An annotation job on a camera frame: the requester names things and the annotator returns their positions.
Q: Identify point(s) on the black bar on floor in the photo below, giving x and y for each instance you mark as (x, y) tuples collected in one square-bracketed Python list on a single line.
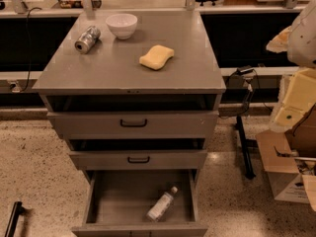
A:
[(17, 211)]

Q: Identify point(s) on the grey middle drawer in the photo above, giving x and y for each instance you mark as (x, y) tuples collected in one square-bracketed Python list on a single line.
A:
[(138, 160)]

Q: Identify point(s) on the silver metal can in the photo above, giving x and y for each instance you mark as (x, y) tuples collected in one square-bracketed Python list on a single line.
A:
[(87, 40)]

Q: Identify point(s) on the black stand pole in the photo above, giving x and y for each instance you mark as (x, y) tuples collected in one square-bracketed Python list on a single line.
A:
[(249, 173)]

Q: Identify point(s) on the clear plastic bottle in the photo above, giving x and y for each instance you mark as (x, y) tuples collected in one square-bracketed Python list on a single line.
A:
[(162, 204)]

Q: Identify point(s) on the white ceramic bowl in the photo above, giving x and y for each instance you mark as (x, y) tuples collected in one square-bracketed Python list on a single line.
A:
[(122, 25)]

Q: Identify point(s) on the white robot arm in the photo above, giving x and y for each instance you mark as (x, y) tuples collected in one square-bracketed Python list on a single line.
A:
[(299, 39)]

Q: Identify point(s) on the grey top drawer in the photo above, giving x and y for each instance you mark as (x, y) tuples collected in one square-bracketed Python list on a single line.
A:
[(122, 125)]

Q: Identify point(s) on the yellow sponge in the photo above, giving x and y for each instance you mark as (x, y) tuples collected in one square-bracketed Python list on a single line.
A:
[(156, 57)]

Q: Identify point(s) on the grey drawer cabinet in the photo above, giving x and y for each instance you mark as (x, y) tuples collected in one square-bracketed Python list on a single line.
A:
[(109, 78)]

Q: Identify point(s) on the black power adapter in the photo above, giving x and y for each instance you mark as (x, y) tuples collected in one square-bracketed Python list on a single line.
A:
[(244, 70)]

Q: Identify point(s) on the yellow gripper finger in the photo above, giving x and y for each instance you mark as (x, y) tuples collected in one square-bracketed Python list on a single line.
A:
[(280, 42)]

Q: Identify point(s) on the grey drawer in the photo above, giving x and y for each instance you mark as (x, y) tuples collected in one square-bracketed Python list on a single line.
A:
[(122, 125), (118, 203), (138, 160)]

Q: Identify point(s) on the brown cardboard box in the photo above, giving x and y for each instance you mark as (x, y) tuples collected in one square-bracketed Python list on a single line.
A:
[(289, 160)]

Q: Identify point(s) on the grey bottom drawer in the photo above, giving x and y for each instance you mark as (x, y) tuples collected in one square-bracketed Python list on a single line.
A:
[(118, 203)]

